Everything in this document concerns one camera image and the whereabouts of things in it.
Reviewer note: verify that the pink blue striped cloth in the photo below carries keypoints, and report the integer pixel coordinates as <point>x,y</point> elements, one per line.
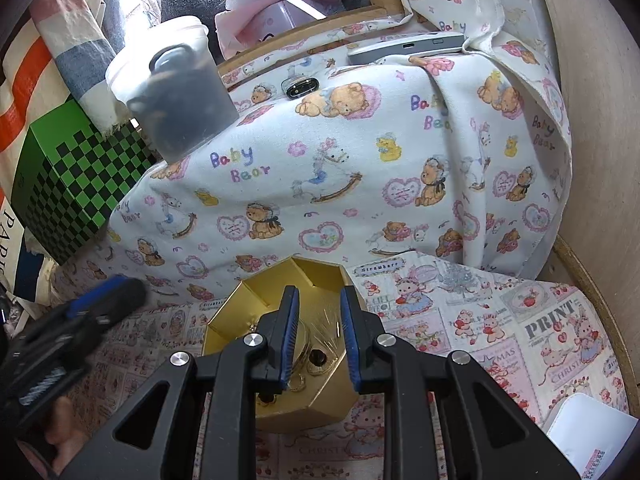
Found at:
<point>75,60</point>

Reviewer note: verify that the bear printed white cloth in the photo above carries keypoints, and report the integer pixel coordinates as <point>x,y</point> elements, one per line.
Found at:
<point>350,150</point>

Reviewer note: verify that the orange black striped bag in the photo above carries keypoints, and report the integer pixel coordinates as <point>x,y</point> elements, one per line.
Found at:
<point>20,95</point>

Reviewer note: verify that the curved wooden board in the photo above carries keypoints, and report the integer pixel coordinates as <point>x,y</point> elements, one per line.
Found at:
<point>600,110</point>

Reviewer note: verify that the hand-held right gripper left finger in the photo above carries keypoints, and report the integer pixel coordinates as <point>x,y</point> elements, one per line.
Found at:
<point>290,340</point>

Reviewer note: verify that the translucent plastic container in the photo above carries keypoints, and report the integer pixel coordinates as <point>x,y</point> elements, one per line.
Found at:
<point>185,110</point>

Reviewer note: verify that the colourful printed lighter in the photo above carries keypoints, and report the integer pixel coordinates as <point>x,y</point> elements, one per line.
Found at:
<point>302,86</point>

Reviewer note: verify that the silver flat power bank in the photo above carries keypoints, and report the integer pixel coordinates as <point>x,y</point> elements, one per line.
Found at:
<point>400,50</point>

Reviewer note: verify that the clear glass bangle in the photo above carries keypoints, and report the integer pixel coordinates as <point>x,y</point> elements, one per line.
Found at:
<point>330,368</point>

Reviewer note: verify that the person's left hand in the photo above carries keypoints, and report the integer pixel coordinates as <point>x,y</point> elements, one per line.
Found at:
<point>70,430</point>

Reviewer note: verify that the green black checkered box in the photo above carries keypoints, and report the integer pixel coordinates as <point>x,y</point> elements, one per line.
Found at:
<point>65,185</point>

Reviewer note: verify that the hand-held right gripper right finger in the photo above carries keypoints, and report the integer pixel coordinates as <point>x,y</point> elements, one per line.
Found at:
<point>350,340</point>

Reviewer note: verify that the gold hexagonal box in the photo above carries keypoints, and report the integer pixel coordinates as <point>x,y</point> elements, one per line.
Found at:
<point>310,275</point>

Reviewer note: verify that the pink patchwork printed cloth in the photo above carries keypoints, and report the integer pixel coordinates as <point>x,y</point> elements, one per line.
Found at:
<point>500,310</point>

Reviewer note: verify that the black stud earring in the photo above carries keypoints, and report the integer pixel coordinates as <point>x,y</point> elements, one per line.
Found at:
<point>265,399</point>
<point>317,357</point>

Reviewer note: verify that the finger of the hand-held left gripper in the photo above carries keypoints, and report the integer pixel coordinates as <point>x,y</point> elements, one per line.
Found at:
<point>110,292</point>

